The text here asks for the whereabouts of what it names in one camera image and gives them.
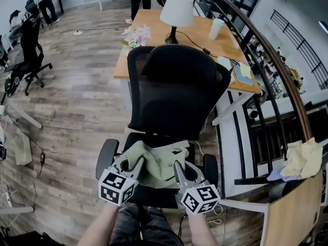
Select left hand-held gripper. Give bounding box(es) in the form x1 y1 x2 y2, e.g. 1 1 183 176
98 154 145 206

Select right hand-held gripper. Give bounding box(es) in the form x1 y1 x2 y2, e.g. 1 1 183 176
173 161 221 215

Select pale green cloth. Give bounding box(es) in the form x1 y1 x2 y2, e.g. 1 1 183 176
122 140 192 189

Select black mesh office chair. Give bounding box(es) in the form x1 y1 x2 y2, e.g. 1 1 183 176
96 44 232 210

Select person's left forearm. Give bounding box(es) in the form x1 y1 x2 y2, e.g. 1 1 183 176
76 203 120 246

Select person's right forearm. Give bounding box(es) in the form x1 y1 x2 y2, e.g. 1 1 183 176
188 211 218 246

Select person's grey trousers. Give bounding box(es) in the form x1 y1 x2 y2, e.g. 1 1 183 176
109 201 184 246

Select purple cloth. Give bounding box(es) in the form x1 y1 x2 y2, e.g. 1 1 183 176
266 166 300 183

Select beige plastic bin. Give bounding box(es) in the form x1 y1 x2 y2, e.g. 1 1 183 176
14 134 33 166

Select blue notebook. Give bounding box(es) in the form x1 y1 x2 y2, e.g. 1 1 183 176
233 61 254 86

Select dark desk white legs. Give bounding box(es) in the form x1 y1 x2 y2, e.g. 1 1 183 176
0 96 44 130

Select yellow cloth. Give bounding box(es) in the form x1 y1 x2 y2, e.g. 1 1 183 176
279 137 324 179

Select white adapter box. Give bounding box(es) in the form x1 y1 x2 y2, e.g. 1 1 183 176
217 56 233 71

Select yellow sticky notes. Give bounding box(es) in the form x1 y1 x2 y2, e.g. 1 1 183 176
238 62 252 79

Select black case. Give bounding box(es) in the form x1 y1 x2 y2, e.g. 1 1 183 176
0 225 67 246

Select pink flower bunch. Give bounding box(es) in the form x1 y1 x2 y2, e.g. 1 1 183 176
120 24 152 48

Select black railing wooden handrail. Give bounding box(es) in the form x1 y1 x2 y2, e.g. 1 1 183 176
187 0 328 187

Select black round device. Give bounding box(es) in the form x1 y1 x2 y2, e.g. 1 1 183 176
4 73 21 98

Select white cylinder container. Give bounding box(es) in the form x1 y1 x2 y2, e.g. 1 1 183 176
209 17 226 40

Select white shade table lamp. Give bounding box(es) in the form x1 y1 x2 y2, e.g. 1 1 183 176
159 0 194 45

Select black balcony railing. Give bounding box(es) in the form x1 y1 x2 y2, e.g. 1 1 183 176
270 9 328 91

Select black floor cable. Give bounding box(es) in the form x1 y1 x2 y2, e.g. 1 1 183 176
5 110 46 210

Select wooden desk white frame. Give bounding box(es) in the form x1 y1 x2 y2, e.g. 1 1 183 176
217 170 323 246
113 8 261 127

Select black lamp cable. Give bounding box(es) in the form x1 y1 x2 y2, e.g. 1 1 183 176
176 31 241 67

